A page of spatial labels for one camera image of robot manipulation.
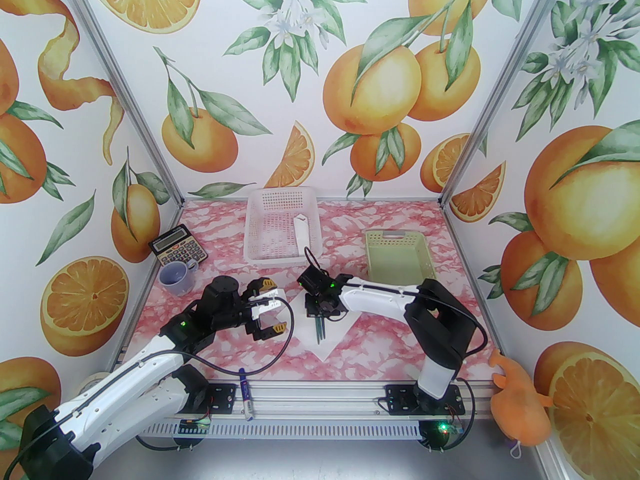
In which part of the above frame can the light green plastic basket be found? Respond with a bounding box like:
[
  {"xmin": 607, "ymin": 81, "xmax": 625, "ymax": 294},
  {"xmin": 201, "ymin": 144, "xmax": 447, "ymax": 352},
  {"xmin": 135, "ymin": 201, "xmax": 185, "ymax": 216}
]
[{"xmin": 364, "ymin": 229, "xmax": 437, "ymax": 294}]

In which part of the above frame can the black power cable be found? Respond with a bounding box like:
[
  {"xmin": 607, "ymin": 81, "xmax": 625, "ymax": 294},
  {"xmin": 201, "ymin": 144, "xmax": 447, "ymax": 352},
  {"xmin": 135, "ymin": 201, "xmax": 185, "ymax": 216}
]
[
  {"xmin": 420, "ymin": 400, "xmax": 480, "ymax": 453},
  {"xmin": 137, "ymin": 425, "xmax": 198, "ymax": 453}
]

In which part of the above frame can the orange plush toy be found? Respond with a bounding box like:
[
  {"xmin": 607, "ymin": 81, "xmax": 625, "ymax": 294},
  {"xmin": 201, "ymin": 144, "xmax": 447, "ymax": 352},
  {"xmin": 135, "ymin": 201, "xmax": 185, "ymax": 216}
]
[{"xmin": 489, "ymin": 349, "xmax": 554, "ymax": 462}]

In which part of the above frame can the rolled white napkin bundle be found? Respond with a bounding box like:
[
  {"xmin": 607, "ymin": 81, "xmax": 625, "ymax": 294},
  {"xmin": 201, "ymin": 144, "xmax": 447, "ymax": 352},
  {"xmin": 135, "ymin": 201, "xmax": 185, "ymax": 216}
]
[{"xmin": 294, "ymin": 213, "xmax": 312, "ymax": 258}]

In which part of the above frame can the perforated metal cable tray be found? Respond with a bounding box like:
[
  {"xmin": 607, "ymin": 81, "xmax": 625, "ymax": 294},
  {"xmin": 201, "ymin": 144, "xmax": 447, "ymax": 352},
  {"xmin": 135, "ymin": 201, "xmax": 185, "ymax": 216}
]
[{"xmin": 137, "ymin": 420, "xmax": 498, "ymax": 440}]

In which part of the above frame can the black desk calculator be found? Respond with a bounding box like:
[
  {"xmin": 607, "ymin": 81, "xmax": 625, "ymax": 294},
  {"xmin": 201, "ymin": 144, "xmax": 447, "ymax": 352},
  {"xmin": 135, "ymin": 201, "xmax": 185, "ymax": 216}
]
[{"xmin": 148, "ymin": 224, "xmax": 209, "ymax": 269}]

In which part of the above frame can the white paper napkin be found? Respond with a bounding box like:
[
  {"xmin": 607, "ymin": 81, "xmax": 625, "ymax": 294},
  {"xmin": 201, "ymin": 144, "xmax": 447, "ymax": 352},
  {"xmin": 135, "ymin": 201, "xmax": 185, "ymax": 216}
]
[{"xmin": 286, "ymin": 293, "xmax": 362, "ymax": 362}]

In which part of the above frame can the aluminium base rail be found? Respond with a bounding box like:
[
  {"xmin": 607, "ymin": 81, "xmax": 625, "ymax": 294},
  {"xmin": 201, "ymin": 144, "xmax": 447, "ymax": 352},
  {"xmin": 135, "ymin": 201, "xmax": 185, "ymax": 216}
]
[{"xmin": 114, "ymin": 379, "xmax": 483, "ymax": 421}]

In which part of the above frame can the lavender ceramic mug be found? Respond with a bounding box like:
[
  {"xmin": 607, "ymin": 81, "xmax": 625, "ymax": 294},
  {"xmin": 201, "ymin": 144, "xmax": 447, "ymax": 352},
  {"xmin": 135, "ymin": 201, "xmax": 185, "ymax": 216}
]
[{"xmin": 159, "ymin": 259, "xmax": 200, "ymax": 296}]

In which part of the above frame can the aluminium frame post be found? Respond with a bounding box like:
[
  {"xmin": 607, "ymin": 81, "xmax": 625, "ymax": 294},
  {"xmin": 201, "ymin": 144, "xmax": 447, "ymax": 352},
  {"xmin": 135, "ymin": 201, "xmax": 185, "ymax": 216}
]
[
  {"xmin": 439, "ymin": 0, "xmax": 576, "ymax": 210},
  {"xmin": 64, "ymin": 0, "xmax": 185, "ymax": 210}
]

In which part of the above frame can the purple capped marker pen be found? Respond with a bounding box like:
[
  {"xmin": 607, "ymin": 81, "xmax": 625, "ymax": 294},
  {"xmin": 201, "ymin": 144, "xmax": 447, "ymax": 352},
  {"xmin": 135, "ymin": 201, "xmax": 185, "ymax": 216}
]
[{"xmin": 238, "ymin": 368, "xmax": 255, "ymax": 422}]

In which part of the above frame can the masking tape roll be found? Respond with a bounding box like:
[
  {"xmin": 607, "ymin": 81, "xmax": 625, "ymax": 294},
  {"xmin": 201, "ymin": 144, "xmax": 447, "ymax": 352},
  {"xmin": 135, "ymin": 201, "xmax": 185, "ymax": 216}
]
[{"xmin": 75, "ymin": 372, "xmax": 110, "ymax": 400}]

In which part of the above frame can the white plastic mesh basket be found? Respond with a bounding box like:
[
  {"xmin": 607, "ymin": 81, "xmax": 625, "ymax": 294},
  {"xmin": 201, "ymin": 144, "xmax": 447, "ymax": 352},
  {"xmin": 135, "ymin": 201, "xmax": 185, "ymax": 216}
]
[{"xmin": 243, "ymin": 187, "xmax": 324, "ymax": 268}]

